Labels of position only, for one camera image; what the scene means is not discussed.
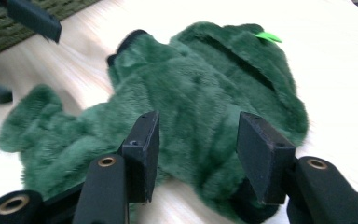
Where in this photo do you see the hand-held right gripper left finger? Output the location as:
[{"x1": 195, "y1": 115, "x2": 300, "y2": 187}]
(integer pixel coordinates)
[{"x1": 117, "y1": 110, "x2": 161, "y2": 203}]

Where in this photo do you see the green woven basket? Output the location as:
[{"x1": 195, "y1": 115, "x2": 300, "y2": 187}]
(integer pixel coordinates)
[{"x1": 0, "y1": 0, "x2": 102, "y2": 62}]

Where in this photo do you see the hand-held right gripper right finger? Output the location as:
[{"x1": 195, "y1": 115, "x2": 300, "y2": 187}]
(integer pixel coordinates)
[{"x1": 236, "y1": 111, "x2": 296, "y2": 204}]

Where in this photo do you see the green plush garment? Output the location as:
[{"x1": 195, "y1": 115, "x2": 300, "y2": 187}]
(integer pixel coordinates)
[{"x1": 0, "y1": 21, "x2": 310, "y2": 224}]

